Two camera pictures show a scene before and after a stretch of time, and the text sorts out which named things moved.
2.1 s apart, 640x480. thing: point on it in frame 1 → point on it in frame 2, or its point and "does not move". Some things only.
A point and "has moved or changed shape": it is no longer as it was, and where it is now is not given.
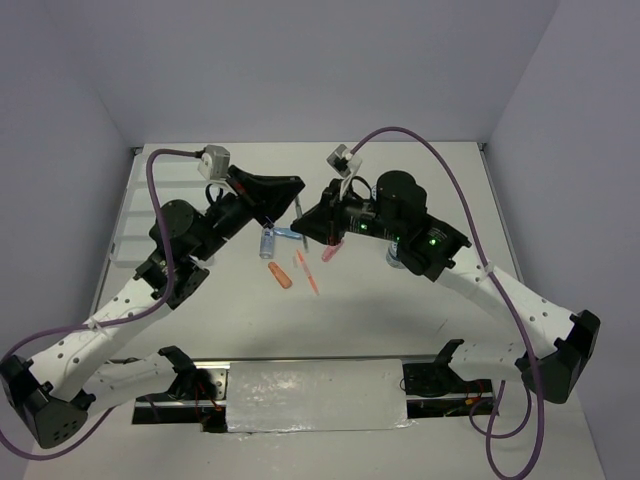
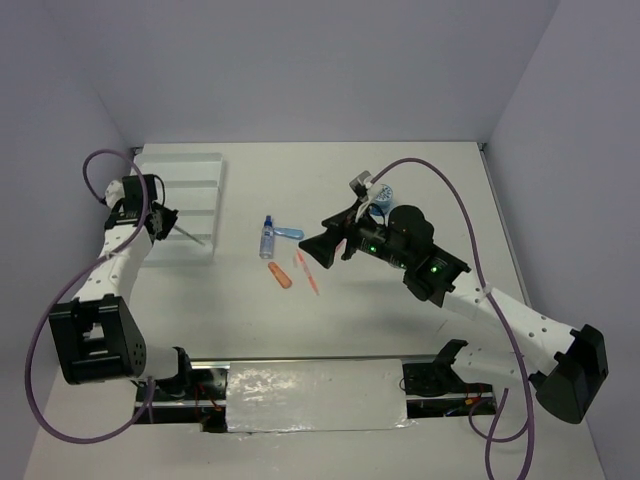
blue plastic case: [287, 232] does not move
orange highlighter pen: [307, 271] does not move
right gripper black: [328, 213] → [322, 247]
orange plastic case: [282, 278] does not move
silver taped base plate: [318, 395] does not move
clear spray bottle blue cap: [267, 240] does not move
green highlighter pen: [300, 215] has moved or changed shape
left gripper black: [262, 198] → [170, 217]
